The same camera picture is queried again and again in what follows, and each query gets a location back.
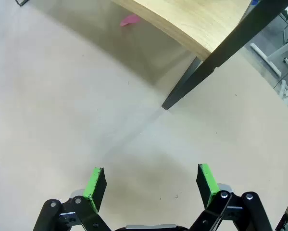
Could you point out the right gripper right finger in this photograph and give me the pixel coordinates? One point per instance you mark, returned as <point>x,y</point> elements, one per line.
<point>206,180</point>

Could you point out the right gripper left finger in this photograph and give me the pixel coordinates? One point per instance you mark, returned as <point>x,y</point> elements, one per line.
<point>95,185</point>

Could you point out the wood and black metal shelf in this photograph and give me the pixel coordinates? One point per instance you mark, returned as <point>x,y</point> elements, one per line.
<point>182,21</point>

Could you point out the pink paper scrap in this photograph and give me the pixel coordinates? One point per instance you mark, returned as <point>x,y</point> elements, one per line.
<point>129,20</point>

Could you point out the white metal table frame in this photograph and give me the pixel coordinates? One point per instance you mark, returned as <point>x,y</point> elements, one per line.
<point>268,57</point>

